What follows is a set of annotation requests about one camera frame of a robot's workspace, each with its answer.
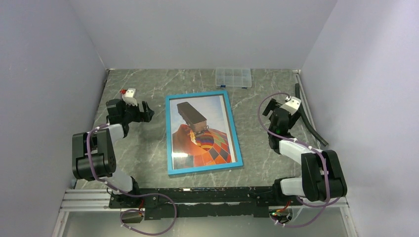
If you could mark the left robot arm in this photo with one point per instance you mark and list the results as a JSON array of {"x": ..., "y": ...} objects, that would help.
[{"x": 93, "y": 155}]

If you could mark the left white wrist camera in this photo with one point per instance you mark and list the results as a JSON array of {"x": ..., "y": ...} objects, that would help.
[{"x": 128, "y": 96}]

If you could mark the blue picture frame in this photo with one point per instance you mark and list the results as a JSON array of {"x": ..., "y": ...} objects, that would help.
[{"x": 170, "y": 137}]

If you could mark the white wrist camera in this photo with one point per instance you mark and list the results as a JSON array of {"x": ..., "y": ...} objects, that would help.
[
  {"x": 291, "y": 104},
  {"x": 128, "y": 96}
]

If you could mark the aluminium rail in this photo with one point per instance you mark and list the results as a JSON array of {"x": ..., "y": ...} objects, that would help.
[{"x": 88, "y": 200}]

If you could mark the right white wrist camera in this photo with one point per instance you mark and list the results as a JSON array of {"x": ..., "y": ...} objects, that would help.
[{"x": 291, "y": 104}]

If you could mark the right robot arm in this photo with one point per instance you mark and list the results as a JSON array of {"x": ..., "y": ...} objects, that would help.
[{"x": 321, "y": 177}]

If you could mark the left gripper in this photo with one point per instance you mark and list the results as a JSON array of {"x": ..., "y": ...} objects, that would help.
[{"x": 145, "y": 116}]

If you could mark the hot air balloon photo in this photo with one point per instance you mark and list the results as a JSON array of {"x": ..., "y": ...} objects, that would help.
[{"x": 201, "y": 130}]

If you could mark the black base bar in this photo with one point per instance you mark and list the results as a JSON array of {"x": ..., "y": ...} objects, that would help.
[{"x": 159, "y": 203}]

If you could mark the clear plastic organizer box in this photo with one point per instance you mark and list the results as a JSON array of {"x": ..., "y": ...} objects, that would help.
[{"x": 233, "y": 77}]

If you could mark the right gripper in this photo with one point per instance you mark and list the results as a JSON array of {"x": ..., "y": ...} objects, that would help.
[{"x": 272, "y": 104}]

